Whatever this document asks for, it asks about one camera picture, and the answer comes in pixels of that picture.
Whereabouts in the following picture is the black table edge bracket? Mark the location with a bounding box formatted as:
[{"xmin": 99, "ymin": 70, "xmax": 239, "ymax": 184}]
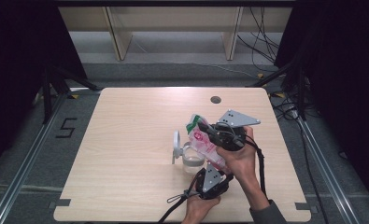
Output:
[
  {"xmin": 294, "ymin": 202, "xmax": 313, "ymax": 211},
  {"xmin": 47, "ymin": 198, "xmax": 72, "ymax": 210}
]

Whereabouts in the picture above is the black curtain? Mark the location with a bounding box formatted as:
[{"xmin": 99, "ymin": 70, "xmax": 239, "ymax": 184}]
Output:
[
  {"xmin": 0, "ymin": 0, "xmax": 88, "ymax": 178},
  {"xmin": 274, "ymin": 0, "xmax": 369, "ymax": 206}
]

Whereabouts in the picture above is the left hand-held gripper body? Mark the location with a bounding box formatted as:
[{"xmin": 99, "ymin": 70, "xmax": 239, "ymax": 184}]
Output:
[{"xmin": 195, "ymin": 163, "xmax": 231, "ymax": 201}]

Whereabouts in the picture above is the grey looped cord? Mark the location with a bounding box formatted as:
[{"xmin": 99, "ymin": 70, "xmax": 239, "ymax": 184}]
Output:
[{"xmin": 166, "ymin": 192, "xmax": 190, "ymax": 205}]

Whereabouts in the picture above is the person's right hand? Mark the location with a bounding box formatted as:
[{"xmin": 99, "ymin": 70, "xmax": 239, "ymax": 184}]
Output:
[{"xmin": 216, "ymin": 125, "xmax": 258, "ymax": 185}]

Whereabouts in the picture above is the clear jar with white lid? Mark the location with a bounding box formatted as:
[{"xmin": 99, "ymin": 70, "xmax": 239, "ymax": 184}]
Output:
[{"xmin": 171, "ymin": 130, "xmax": 206, "ymax": 175}]

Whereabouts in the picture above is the person's left hand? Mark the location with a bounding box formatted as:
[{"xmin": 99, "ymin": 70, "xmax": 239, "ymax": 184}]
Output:
[{"xmin": 180, "ymin": 196, "xmax": 222, "ymax": 224}]

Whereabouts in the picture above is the tangle of floor cables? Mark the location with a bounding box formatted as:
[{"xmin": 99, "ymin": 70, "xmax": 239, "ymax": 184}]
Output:
[{"xmin": 271, "ymin": 92, "xmax": 321, "ymax": 123}]

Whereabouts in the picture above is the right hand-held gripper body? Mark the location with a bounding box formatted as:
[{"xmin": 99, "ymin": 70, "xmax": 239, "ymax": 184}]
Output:
[{"xmin": 210, "ymin": 108, "xmax": 262, "ymax": 152}]

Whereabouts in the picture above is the pink and white plastic bag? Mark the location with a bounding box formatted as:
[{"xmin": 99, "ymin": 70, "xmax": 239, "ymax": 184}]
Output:
[{"xmin": 185, "ymin": 113, "xmax": 234, "ymax": 174}]

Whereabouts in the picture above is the bundle of black cables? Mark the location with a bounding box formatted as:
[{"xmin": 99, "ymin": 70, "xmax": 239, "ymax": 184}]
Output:
[{"xmin": 236, "ymin": 6, "xmax": 282, "ymax": 73}]

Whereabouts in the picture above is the black metal stand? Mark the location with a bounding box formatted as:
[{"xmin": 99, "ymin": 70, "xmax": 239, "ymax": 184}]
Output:
[
  {"xmin": 41, "ymin": 64, "xmax": 103, "ymax": 125},
  {"xmin": 247, "ymin": 59, "xmax": 308, "ymax": 121}
]

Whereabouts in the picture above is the grey sleeve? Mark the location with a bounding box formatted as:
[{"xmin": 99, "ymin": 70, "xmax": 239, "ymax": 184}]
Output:
[{"xmin": 248, "ymin": 199, "xmax": 288, "ymax": 224}]

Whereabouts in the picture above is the light wooden shelf unit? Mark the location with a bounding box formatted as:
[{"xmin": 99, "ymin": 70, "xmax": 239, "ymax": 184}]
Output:
[{"xmin": 58, "ymin": 6, "xmax": 294, "ymax": 62}]

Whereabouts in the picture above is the aluminium floor rail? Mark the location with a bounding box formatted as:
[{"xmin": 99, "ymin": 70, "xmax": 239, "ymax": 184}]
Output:
[
  {"xmin": 0, "ymin": 92, "xmax": 70, "ymax": 224},
  {"xmin": 296, "ymin": 117, "xmax": 358, "ymax": 224}
]

